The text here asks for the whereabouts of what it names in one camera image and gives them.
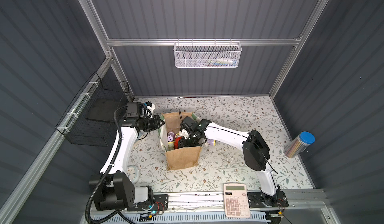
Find purple flashlight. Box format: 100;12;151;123
206;139;216;146

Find red flashlight vertical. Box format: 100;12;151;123
174;133;183;149

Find purple flashlight vertical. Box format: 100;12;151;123
167;131;175;142

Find pale green flashlight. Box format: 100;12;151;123
168;141;175;151

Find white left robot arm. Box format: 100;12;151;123
89;115;165;211

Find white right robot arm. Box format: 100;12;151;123
179;117;278;197

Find pink desk calculator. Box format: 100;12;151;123
223;183;251;219

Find blue lid pencil tube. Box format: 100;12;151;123
284;131;316;158

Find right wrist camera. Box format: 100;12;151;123
181;116;199;133

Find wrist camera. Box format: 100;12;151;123
181;116;199;133
125;101;156;118

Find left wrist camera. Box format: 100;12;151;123
125;101;156;118

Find black wire side basket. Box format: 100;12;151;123
56;73;130;147

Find markers in wall basket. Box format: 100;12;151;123
201;58;238;68

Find white wire wall basket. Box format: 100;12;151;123
173;41;242;68

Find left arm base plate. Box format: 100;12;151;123
127;194;169;212

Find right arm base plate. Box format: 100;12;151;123
247;190;289;208

